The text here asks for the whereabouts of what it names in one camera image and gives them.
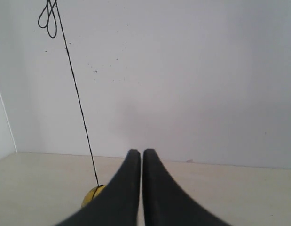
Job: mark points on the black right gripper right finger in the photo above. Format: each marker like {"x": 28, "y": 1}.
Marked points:
{"x": 165, "y": 203}

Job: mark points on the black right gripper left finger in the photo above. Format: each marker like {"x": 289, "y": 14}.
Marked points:
{"x": 117, "y": 204}

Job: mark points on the yellow tennis ball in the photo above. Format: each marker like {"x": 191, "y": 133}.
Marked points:
{"x": 92, "y": 194}

